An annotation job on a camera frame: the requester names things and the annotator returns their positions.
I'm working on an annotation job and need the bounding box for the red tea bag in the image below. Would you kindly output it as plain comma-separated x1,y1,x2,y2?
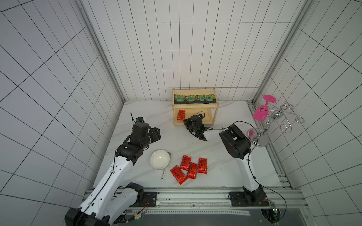
186,163,199,179
177,109,186,121
198,158,207,174
180,155,191,171
170,165,187,185

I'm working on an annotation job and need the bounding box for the wooden two-tier shelf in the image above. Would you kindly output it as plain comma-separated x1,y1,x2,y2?
172,88,219,126

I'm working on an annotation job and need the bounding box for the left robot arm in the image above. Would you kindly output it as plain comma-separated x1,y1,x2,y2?
65,117,161,226

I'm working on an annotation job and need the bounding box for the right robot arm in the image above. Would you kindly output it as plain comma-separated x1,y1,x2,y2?
183,114,264,202

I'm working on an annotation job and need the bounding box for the white bowl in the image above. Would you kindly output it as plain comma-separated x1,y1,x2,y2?
150,150,171,170

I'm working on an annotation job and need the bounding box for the chrome cup rack stand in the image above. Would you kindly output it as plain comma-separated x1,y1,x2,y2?
248,103,305,147

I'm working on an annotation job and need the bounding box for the pink plastic wine glass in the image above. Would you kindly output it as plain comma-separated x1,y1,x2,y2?
253,95,277,121

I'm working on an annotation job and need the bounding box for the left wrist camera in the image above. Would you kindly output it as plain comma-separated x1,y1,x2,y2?
135,116,145,124

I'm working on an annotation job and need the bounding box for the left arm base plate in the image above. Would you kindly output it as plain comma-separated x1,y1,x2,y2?
131,192,158,207

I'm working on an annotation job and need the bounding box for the aluminium rail frame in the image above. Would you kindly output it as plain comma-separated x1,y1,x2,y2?
83,186,316,226

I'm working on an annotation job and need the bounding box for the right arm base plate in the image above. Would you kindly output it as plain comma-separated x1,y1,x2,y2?
228,192,270,207

